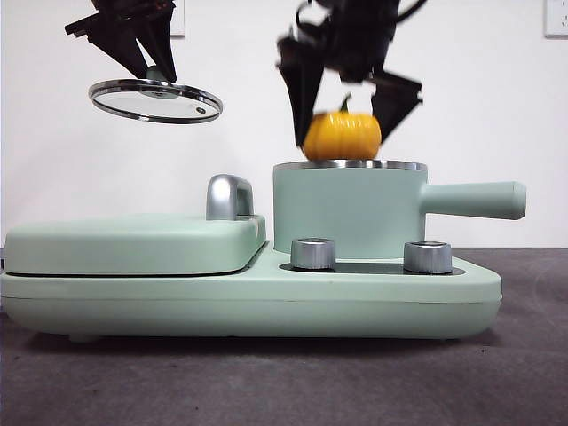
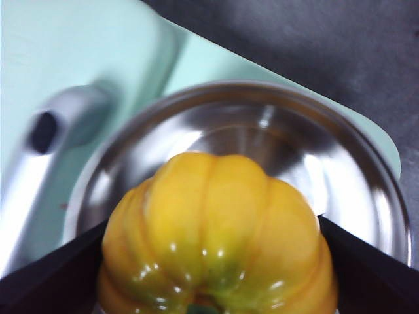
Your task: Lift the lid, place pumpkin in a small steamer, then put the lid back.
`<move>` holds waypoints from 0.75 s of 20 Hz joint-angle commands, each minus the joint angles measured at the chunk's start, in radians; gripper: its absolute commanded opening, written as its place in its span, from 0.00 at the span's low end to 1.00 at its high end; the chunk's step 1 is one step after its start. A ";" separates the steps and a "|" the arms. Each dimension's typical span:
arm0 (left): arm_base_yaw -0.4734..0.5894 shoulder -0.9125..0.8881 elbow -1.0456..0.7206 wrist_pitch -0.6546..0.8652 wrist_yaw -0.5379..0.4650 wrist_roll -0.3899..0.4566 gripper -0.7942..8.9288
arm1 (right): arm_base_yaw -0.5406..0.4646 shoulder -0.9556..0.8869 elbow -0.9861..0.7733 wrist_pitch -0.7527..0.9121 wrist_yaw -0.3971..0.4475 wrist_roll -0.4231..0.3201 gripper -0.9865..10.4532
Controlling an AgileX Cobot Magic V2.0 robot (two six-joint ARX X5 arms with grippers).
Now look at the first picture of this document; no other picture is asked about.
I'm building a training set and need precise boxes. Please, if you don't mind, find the glass lid with green knob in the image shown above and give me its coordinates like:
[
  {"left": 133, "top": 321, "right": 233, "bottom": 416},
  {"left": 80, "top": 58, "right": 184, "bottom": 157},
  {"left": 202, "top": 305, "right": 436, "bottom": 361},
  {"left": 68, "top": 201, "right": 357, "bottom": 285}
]
[{"left": 87, "top": 65, "right": 225, "bottom": 125}]

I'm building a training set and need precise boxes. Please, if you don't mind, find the yellow toy pumpkin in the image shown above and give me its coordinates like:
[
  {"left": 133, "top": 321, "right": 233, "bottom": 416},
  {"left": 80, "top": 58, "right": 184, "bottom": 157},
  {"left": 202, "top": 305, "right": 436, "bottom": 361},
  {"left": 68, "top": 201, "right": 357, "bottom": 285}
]
[{"left": 303, "top": 92, "right": 383, "bottom": 161}]

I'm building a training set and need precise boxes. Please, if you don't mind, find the silver control knob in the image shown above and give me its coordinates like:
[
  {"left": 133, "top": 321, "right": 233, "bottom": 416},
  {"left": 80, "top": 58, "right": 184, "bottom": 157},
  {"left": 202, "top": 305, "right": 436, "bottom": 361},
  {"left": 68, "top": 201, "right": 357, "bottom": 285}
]
[
  {"left": 402, "top": 241, "right": 454, "bottom": 274},
  {"left": 289, "top": 238, "right": 337, "bottom": 272}
]

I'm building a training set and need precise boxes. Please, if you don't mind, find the black control panel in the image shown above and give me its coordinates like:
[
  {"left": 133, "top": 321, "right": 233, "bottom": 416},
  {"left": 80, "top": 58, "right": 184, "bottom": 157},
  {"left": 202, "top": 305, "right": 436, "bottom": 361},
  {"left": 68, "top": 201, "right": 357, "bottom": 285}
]
[{"left": 278, "top": 261, "right": 466, "bottom": 276}]

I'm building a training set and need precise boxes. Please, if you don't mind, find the mint green hinged grill cover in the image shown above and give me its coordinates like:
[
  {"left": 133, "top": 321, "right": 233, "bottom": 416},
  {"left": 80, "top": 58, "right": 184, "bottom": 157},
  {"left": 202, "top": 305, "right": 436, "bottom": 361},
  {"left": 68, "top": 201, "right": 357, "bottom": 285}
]
[{"left": 2, "top": 212, "right": 268, "bottom": 277}]

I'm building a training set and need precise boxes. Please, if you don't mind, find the mint green breakfast machine base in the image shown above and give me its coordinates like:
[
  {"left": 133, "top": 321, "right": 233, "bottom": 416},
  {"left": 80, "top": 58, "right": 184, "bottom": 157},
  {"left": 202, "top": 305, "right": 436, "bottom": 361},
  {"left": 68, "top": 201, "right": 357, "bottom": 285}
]
[{"left": 0, "top": 259, "right": 503, "bottom": 345}]

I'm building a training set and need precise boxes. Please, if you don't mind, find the white wall socket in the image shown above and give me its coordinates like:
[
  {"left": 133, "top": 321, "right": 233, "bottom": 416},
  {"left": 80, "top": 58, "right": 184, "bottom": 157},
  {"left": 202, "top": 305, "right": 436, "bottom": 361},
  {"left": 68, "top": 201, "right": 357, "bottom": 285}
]
[
  {"left": 543, "top": 0, "right": 568, "bottom": 37},
  {"left": 170, "top": 0, "right": 186, "bottom": 39}
]

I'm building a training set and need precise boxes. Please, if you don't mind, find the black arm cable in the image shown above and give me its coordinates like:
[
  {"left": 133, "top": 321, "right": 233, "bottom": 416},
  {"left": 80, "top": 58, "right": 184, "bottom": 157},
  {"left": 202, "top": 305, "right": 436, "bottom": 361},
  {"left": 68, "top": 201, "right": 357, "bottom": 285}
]
[{"left": 397, "top": 0, "right": 430, "bottom": 23}]

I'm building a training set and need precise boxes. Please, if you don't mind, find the mint green pot with handle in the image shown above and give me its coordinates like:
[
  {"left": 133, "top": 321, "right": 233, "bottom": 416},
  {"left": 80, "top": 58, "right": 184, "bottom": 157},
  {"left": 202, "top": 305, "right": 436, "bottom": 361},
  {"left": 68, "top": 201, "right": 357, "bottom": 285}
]
[{"left": 272, "top": 159, "right": 528, "bottom": 263}]

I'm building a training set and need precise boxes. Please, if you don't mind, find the silver grill cover handle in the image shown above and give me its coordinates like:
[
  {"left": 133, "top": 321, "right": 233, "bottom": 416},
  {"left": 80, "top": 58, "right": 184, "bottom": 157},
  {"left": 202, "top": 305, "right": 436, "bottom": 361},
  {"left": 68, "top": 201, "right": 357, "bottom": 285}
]
[{"left": 205, "top": 175, "right": 255, "bottom": 222}]

